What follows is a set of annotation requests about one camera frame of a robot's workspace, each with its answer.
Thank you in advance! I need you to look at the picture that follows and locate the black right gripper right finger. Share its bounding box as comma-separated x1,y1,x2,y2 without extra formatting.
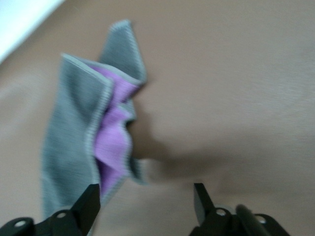
190,182,245,236

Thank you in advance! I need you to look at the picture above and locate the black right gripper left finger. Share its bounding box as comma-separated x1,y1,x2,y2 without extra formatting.
33,183,102,236

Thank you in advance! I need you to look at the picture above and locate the grey and purple microfibre towel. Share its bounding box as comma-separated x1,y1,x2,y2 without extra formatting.
40,19,148,236

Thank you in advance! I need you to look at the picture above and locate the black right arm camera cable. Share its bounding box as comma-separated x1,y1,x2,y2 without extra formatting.
234,205,269,236

